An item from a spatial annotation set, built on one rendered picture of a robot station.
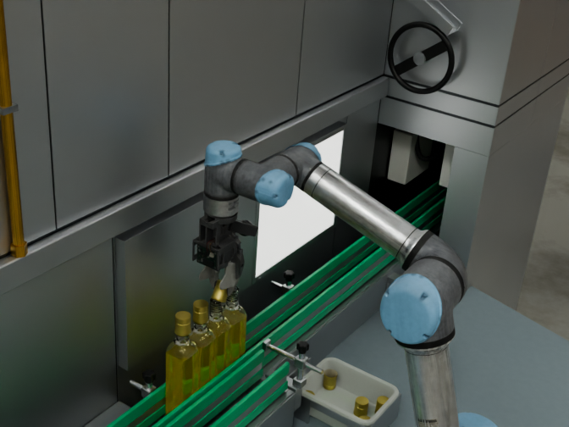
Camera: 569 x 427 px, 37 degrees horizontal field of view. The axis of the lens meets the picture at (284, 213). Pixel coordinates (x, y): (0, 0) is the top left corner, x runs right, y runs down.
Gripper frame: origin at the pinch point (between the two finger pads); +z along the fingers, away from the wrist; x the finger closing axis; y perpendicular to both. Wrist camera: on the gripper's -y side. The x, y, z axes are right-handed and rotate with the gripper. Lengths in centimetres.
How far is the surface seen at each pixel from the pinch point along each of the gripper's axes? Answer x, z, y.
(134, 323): -12.0, 6.6, 16.7
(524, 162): 25, 7, -132
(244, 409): 13.9, 22.5, 9.3
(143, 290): -11.9, -0.6, 13.5
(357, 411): 27, 38, -22
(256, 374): 6.7, 25.8, -5.9
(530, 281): 10, 117, -246
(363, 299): 7, 32, -59
